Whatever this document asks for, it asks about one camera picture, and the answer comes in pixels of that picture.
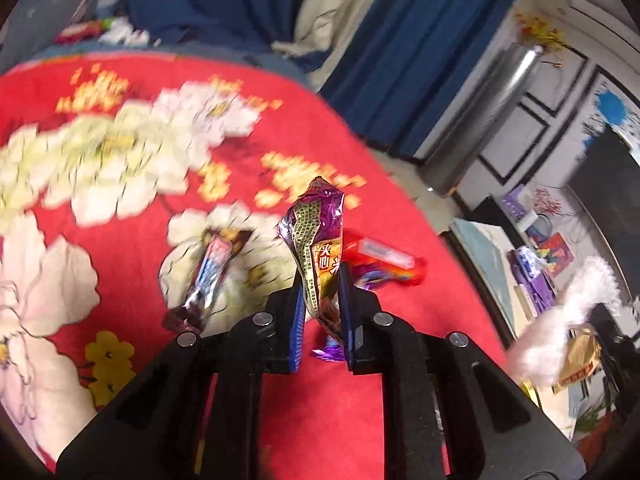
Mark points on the red picture card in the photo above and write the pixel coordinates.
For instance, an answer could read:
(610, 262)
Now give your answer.
(556, 250)

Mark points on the beige curtain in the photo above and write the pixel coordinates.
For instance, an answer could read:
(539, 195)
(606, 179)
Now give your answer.
(340, 10)

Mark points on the red floral blanket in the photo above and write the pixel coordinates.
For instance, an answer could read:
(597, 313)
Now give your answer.
(150, 125)

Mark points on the red branch decoration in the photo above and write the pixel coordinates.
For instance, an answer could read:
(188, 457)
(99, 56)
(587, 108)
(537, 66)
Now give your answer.
(549, 201)

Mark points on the purple snack wrapper orange label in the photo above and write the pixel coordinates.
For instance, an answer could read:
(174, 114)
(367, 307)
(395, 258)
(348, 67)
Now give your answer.
(315, 240)

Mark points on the silver tower air conditioner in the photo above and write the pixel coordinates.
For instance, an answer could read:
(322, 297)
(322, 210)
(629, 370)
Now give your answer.
(480, 120)

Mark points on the white low table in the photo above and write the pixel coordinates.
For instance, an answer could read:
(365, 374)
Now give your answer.
(490, 270)

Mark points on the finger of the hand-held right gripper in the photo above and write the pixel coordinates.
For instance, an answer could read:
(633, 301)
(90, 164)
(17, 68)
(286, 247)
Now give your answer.
(607, 322)

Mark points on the red candy tube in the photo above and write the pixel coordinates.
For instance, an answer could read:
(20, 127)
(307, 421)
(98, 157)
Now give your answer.
(387, 255)

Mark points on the brown paper bag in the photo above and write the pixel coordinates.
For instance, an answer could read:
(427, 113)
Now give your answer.
(580, 360)

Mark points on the blue white packet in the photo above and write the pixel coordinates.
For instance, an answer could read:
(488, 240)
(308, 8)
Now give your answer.
(527, 260)

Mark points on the purple chocolate bar wrapper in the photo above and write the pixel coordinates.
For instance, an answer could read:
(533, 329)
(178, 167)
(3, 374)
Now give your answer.
(210, 272)

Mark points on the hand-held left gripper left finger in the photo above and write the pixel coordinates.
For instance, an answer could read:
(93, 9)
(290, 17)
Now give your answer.
(298, 320)

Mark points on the purple white candy wrapper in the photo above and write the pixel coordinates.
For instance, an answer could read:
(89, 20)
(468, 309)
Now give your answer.
(372, 277)

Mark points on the black television cabinet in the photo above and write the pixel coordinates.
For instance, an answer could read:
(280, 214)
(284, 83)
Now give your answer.
(492, 212)

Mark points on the black television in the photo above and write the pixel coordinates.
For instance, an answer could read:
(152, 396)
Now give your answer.
(610, 195)

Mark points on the white crumpled cloth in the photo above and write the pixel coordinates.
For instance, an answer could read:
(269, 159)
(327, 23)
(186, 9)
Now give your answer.
(122, 32)

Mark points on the yellow flower decoration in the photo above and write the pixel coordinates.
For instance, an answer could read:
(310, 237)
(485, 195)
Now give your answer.
(540, 32)

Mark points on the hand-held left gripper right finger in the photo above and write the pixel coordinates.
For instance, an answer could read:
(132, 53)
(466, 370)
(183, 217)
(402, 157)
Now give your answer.
(345, 322)

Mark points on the purple box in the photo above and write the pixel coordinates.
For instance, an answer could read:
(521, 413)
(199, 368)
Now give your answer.
(512, 200)

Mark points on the white cup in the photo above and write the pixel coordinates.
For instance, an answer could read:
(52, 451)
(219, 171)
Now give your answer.
(528, 221)

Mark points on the white foam fruit net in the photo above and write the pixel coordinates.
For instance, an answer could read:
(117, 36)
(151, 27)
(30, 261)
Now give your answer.
(547, 335)

